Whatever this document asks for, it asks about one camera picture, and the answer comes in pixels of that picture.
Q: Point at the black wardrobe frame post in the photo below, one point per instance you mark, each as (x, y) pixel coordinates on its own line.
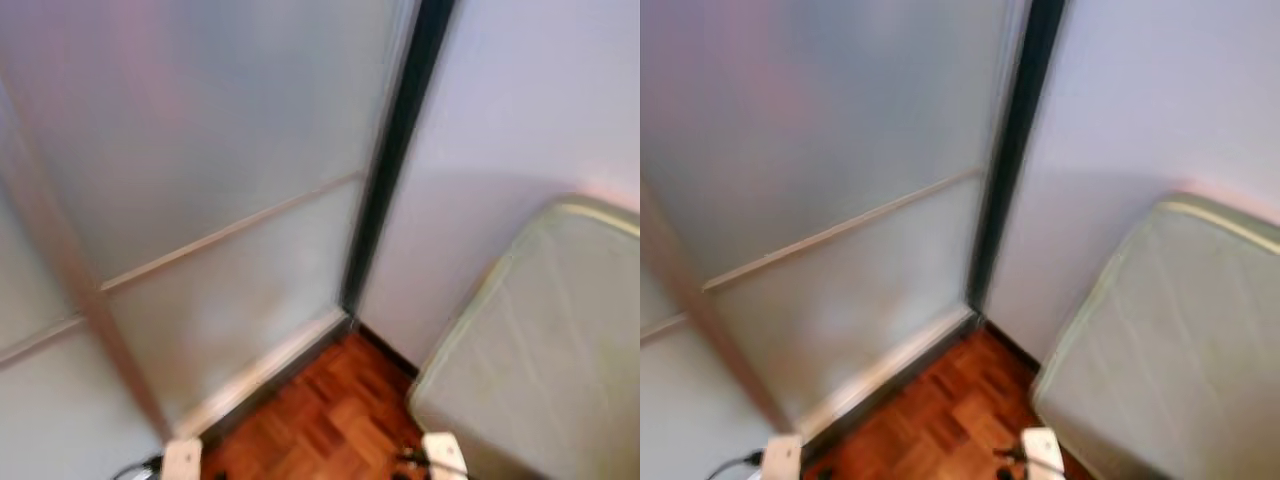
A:
(396, 150)
(1013, 150)

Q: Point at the dark wooden baseboard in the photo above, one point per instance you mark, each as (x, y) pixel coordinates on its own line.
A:
(1015, 342)
(388, 350)

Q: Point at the frosted glass sliding door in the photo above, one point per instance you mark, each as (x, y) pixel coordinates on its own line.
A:
(50, 400)
(230, 150)
(690, 410)
(850, 150)

